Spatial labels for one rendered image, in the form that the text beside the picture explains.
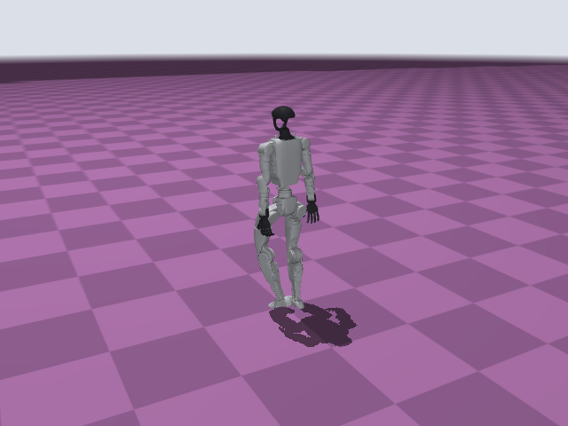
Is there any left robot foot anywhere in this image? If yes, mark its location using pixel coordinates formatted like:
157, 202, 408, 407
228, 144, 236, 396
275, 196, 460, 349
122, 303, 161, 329
268, 296, 293, 308

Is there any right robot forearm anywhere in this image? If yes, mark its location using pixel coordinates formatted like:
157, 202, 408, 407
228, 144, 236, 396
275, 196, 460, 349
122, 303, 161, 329
304, 170, 315, 201

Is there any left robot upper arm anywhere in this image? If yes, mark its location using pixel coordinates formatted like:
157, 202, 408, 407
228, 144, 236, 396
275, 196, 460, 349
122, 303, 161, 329
257, 141, 274, 185

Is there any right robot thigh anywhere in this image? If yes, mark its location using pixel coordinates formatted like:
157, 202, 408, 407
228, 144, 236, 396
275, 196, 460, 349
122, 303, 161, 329
285, 201, 306, 263

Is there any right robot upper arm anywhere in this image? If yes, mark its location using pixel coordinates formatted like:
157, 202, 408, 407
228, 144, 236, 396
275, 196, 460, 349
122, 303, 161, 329
299, 137, 312, 177

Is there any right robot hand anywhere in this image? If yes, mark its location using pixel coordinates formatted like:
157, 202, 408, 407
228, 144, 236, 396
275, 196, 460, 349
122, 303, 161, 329
303, 194, 320, 224

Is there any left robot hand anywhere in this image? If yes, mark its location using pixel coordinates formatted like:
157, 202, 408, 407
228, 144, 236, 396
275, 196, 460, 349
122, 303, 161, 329
257, 209, 274, 237

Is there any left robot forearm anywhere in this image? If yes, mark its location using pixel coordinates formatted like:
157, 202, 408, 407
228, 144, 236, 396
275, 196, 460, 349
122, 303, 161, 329
256, 176, 270, 216

